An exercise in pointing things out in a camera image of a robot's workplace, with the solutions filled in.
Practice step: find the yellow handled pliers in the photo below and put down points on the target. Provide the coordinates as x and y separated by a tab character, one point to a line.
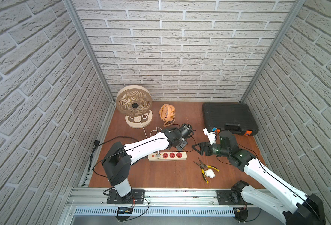
205	167

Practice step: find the left small circuit board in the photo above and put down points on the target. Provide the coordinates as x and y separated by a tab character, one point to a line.
124	211

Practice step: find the white pipe elbow fitting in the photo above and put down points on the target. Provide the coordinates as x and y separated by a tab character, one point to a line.
209	173

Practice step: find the aluminium front frame rail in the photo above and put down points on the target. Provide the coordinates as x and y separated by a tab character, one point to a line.
171	197

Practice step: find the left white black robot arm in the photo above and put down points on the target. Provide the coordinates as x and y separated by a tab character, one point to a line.
119	159

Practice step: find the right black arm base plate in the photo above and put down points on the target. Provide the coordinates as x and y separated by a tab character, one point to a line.
230	197

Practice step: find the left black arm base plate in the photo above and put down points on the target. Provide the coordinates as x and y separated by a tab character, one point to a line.
136	196

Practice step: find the black plastic tool case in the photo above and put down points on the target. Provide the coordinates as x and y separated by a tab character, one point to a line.
234	117

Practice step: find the beige red power strip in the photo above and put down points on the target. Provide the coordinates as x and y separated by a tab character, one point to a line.
167	156

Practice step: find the white slotted cable duct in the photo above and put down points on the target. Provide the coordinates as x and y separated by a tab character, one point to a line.
158	211

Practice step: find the small orange desk fan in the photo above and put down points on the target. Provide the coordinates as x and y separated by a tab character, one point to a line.
167	114

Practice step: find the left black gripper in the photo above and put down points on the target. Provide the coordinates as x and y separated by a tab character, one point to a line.
182	143

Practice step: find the right small round controller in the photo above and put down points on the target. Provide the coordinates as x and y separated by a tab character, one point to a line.
240	214

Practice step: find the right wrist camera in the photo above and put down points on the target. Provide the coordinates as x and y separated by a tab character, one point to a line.
211	134

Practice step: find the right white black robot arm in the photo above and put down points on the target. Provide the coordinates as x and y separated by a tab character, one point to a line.
288	204

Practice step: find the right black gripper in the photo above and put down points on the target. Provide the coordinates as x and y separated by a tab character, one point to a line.
202	145

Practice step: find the large beige desk fan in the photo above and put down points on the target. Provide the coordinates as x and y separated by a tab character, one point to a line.
135	102

